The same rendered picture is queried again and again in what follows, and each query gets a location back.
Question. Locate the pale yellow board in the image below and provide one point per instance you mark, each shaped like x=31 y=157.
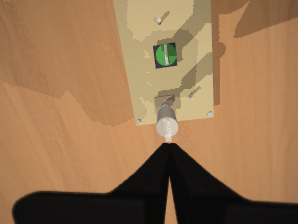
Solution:
x=167 y=51

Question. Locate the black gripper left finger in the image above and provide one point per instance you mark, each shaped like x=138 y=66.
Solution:
x=140 y=199

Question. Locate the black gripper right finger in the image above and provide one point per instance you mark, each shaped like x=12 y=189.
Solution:
x=200 y=198

